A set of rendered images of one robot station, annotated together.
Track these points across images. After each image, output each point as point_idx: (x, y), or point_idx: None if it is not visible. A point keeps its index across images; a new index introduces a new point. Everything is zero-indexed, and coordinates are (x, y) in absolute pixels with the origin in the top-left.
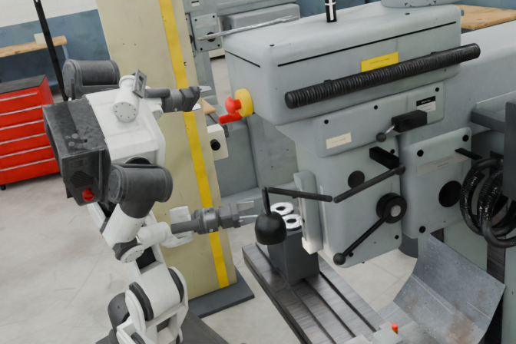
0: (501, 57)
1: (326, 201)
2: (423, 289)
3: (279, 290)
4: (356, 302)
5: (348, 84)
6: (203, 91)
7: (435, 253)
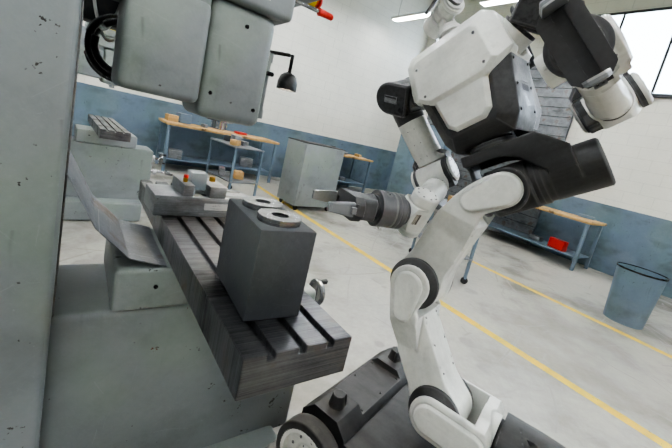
0: None
1: None
2: (100, 224)
3: None
4: (186, 240)
5: None
6: (539, 12)
7: (76, 184)
